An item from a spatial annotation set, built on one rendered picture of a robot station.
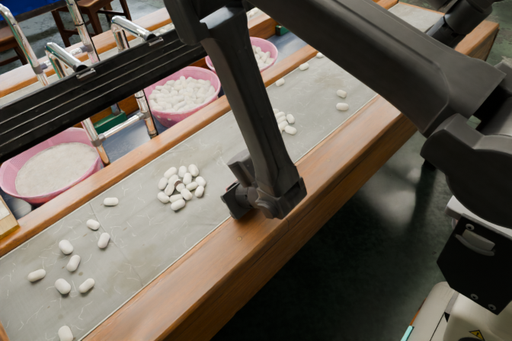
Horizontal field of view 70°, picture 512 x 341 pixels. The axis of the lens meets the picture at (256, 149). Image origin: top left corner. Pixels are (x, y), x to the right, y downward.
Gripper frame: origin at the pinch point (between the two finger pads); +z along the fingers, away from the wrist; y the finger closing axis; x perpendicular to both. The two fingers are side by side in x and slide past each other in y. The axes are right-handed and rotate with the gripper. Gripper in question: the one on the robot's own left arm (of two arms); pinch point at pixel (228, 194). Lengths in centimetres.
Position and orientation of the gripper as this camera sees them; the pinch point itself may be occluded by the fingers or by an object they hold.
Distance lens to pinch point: 90.9
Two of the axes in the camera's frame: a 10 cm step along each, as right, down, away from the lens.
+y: -7.1, 5.2, -4.8
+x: 5.0, 8.4, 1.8
